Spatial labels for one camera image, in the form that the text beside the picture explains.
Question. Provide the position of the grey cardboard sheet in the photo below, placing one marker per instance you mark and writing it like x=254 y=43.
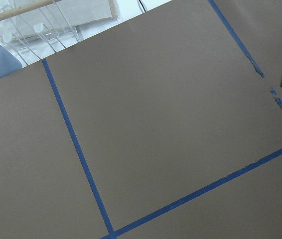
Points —
x=81 y=12

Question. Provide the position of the wooden rod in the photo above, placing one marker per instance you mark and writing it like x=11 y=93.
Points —
x=25 y=8

